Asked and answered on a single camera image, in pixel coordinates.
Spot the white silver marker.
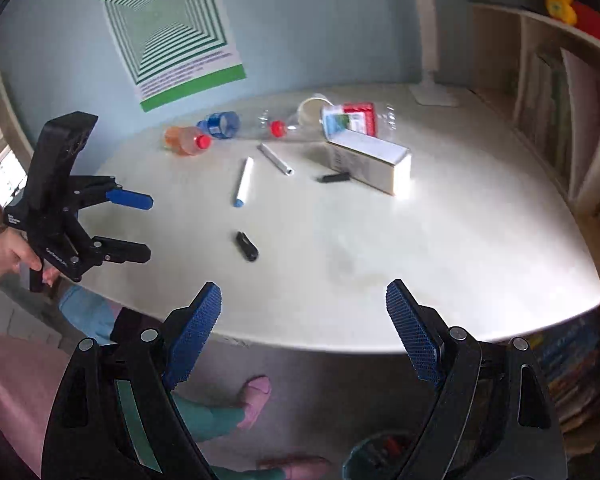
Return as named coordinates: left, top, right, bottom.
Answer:
left=258, top=143, right=294, bottom=176

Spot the orange label bottle red cap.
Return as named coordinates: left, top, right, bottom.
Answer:
left=163, top=127, right=212, bottom=156

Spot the pink slipper foot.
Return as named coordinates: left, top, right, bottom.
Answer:
left=258, top=456, right=332, bottom=480
left=237, top=375, right=272, bottom=429

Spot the clear bottle red cap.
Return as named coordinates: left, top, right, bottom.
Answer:
left=257, top=102, right=396, bottom=142

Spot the wooden bookshelf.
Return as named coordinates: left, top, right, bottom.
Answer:
left=470, top=3, right=600, bottom=453

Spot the green striped wall poster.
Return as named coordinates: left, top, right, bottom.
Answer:
left=99, top=0, right=246, bottom=112

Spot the white desk lamp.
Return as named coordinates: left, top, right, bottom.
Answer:
left=410, top=0, right=458, bottom=107

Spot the blue label water bottle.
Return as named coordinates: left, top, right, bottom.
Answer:
left=197, top=112, right=240, bottom=140

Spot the teal trouser leg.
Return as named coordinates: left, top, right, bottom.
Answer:
left=172, top=393, right=245, bottom=442

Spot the white paper cup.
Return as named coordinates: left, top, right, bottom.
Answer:
left=297, top=93, right=332, bottom=128

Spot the person left hand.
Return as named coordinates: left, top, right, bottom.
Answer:
left=0, top=229, right=60, bottom=285

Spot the dark round trash bin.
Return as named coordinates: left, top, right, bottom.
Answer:
left=341, top=430, right=416, bottom=480

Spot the white gold medicine box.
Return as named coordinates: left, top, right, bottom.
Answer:
left=326, top=130, right=412, bottom=196

